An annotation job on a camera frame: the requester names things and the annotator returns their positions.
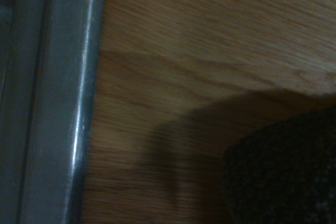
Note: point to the stainless steel double sink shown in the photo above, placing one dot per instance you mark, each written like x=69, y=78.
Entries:
x=52, y=98

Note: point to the dark cloth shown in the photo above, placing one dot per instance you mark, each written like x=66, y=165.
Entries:
x=283, y=171

